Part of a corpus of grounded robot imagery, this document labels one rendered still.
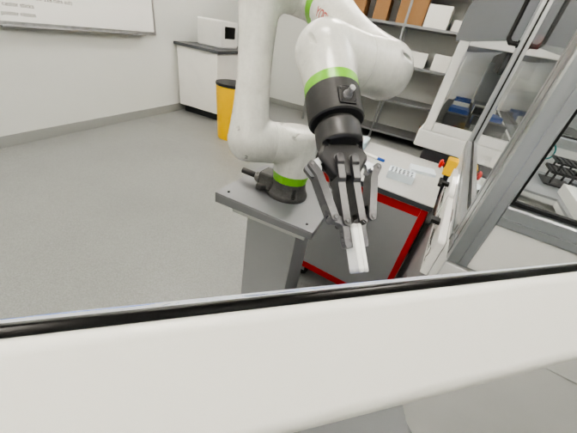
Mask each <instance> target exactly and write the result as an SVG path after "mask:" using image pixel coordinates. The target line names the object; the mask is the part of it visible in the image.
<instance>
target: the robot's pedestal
mask: <svg viewBox="0 0 577 433"><path fill-rule="evenodd" d="M232 212H235V213H237V214H240V215H242V216H244V217H247V225H246V244H245V254H244V265H243V274H242V284H241V294H249V293H257V292H265V291H274V290H291V289H296V287H297V284H298V280H299V276H300V273H301V267H302V263H303V259H304V256H305V252H306V249H307V243H308V239H307V238H305V237H302V236H300V235H297V234H294V233H292V232H289V231H287V230H285V229H281V228H279V227H277V226H275V225H272V224H270V223H267V222H264V221H262V220H260V219H257V218H256V217H253V216H249V215H247V214H245V213H243V212H240V211H238V210H235V209H233V210H232Z"/></svg>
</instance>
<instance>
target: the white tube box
mask: <svg viewBox="0 0 577 433"><path fill-rule="evenodd" d="M415 176H416V172H413V171H410V170H407V169H404V168H399V167H396V166H393V165H391V166H390V168H389V170H388V172H387V175H386V177H387V178H390V179H393V180H397V181H400V182H403V183H405V184H408V185H412V183H413V181H414V179H415Z"/></svg>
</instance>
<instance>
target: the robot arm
mask: <svg viewBox="0 0 577 433"><path fill-rule="evenodd" d="M238 8H239V47H238V64H237V77H236V85H235V93H234V105H233V111H232V116H231V121H230V126H229V130H228V147H229V149H230V151H231V152H232V154H233V155H234V156H235V157H237V158H238V159H240V160H242V161H244V162H264V163H274V167H273V168H266V169H264V170H262V171H257V172H255V171H252V170H251V169H248V168H242V169H241V172H242V173H243V174H247V175H250V176H252V177H253V178H254V179H255V180H256V181H257V182H258V183H257V184H256V189H259V190H266V191H267V193H268V195H269V196H270V197H271V198H273V199H275V200H276V201H279V202H282V203H285V204H300V203H302V202H304V201H305V200H306V198H307V192H306V183H307V179H308V178H309V180H310V181H311V182H312V185H313V189H314V191H315V194H316V197H317V200H318V201H319V206H320V209H321V210H322V213H323V216H324V219H325V222H326V223H327V224H328V225H334V226H335V228H336V229H339V234H340V241H341V247H342V248H343V249H346V250H347V256H348V262H349V273H350V274H353V273H361V272H367V271H368V265H367V255H366V249H365V247H368V239H367V229H366V225H367V223H370V222H372V221H373V220H375V219H376V217H377V194H378V176H379V173H380V170H381V168H382V167H381V164H380V163H376V164H372V163H371V162H370V161H368V160H367V155H366V154H365V152H364V150H363V148H362V145H363V136H362V131H361V124H362V122H363V120H364V118H365V114H364V110H363V105H362V100H361V96H362V95H363V96H366V97H367V98H370V99H373V100H377V101H383V100H388V99H391V98H392V97H394V96H396V95H398V94H400V93H401V92H402V91H403V90H404V89H405V88H406V86H407V85H408V83H409V82H410V79H411V77H412V74H413V70H414V59H413V55H412V53H411V50H410V48H409V47H408V46H407V45H406V44H405V43H404V42H403V41H401V40H398V39H396V38H394V37H393V36H391V35H390V34H388V33H386V32H385V31H383V30H382V29H380V28H379V27H377V26H376V25H375V24H373V23H372V22H371V21H370V20H369V19H368V18H367V17H366V16H365V15H364V14H363V13H362V12H361V11H360V9H359V8H358V7H357V5H356V4H355V2H354V1H353V0H238ZM283 14H287V15H292V16H294V17H297V18H299V19H302V20H303V21H305V22H306V23H307V24H308V25H307V26H306V27H305V28H304V29H303V30H302V32H301V34H300V36H299V38H298V40H297V42H296V46H295V63H296V67H297V70H298V71H299V73H300V76H301V80H302V84H303V88H304V94H305V101H306V108H307V121H308V126H306V125H301V124H294V123H283V122H274V121H271V120H270V116H269V113H270V76H271V66H272V59H273V51H274V45H275V38H276V28H277V23H278V19H279V17H280V16H281V15H283ZM316 150H317V151H318V153H317V155H316V159H315V160H314V156H315V153H316ZM322 169H323V170H324V171H325V173H326V174H327V175H328V176H329V182H330V187H331V189H332V196H331V191H330V189H329V187H328V184H327V182H326V179H325V176H324V173H323V172H322ZM362 169H364V171H363V175H364V176H365V177H364V180H363V192H362V191H361V171H362ZM351 223H352V224H351Z"/></svg>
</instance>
